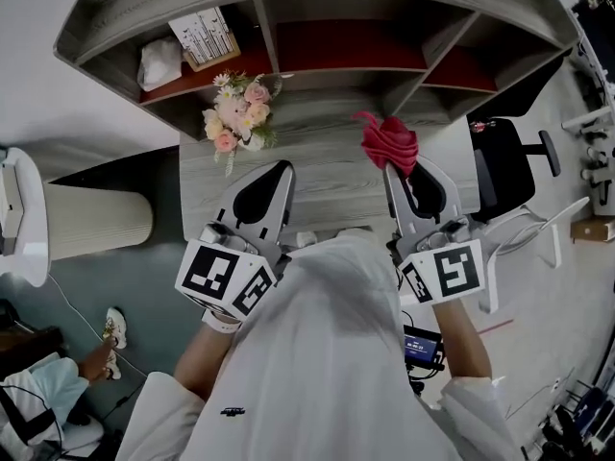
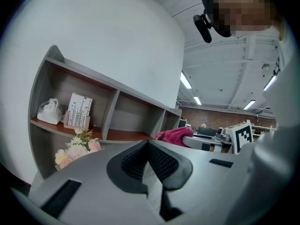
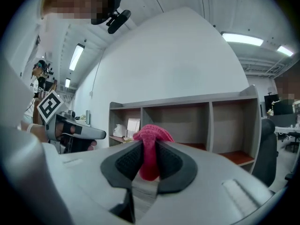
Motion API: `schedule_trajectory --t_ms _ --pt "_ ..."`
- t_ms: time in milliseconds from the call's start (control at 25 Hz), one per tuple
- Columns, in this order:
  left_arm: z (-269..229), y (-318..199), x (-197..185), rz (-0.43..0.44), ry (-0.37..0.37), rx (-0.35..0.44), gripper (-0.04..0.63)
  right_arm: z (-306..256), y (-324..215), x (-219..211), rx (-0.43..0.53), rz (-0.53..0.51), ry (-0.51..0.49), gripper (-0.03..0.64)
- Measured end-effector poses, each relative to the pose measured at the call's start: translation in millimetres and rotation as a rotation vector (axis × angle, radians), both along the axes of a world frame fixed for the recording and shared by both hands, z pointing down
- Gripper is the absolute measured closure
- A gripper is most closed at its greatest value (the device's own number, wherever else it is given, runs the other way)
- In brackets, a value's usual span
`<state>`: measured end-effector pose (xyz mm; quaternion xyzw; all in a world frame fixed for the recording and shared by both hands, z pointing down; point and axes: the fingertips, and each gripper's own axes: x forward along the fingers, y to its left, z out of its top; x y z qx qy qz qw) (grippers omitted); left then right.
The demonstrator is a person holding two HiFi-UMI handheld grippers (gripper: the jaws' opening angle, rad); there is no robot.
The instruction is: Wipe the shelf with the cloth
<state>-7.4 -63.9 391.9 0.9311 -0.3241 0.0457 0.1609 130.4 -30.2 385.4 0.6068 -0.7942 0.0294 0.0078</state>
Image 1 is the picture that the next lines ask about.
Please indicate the wooden box with printed cards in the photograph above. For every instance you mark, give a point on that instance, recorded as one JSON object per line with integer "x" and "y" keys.
{"x": 206, "y": 36}

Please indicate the person's white shoe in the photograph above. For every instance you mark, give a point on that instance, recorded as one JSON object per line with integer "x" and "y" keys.
{"x": 306, "y": 239}
{"x": 116, "y": 327}
{"x": 113, "y": 365}

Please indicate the pink flower bouquet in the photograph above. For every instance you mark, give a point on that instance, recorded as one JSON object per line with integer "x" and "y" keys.
{"x": 240, "y": 113}

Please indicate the white crumpled bag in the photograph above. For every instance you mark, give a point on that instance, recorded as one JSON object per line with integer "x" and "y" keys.
{"x": 158, "y": 63}

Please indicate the person's white shirt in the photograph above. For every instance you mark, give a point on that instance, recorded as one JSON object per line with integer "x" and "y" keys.
{"x": 327, "y": 353}

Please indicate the small red item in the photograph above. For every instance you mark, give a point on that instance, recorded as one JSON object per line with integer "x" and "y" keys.
{"x": 480, "y": 126}

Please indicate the person's right forearm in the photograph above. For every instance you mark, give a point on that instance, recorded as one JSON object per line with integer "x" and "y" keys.
{"x": 461, "y": 344}

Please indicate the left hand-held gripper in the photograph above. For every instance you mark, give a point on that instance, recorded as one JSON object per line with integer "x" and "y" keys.
{"x": 211, "y": 272}

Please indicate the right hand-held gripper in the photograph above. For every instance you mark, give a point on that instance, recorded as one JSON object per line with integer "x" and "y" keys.
{"x": 451, "y": 267}

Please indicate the grey wooden shelf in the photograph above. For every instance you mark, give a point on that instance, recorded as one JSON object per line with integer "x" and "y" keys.
{"x": 336, "y": 113}

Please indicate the white ribbed cylinder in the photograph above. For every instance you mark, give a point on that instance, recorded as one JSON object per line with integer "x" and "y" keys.
{"x": 96, "y": 219}

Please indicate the white equipment rack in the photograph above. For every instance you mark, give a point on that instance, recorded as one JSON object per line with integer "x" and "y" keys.
{"x": 596, "y": 113}

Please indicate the black device with screen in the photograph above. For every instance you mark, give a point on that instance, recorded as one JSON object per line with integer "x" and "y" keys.
{"x": 422, "y": 346}

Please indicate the white machine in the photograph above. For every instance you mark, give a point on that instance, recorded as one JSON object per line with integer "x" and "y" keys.
{"x": 19, "y": 209}

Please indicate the white chair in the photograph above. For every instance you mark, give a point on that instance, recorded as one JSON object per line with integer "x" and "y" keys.
{"x": 548, "y": 228}

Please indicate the person's left forearm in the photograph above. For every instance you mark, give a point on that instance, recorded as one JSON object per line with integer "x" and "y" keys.
{"x": 206, "y": 358}

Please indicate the dark folding chairs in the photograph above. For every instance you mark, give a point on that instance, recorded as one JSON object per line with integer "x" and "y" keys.
{"x": 586, "y": 420}

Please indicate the cardboard box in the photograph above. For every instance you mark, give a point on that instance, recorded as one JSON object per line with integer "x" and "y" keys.
{"x": 593, "y": 231}

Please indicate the red cloth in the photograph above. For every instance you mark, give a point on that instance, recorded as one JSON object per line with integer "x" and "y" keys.
{"x": 390, "y": 142}

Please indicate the black office chair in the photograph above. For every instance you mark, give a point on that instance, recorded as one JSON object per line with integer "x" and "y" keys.
{"x": 504, "y": 166}

